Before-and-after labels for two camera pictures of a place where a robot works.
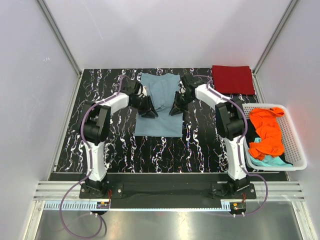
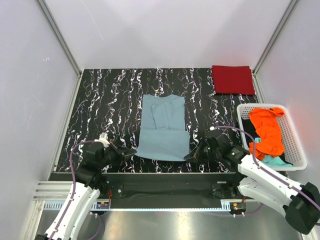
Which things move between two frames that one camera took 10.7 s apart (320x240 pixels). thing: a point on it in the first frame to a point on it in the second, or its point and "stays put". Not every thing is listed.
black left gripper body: (142, 104) to (110, 156)
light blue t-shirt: (161, 89) to (162, 135)
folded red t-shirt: (233, 80) stays put
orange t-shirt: (265, 122) stays put
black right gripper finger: (174, 109) to (194, 154)
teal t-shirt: (268, 160) stays put
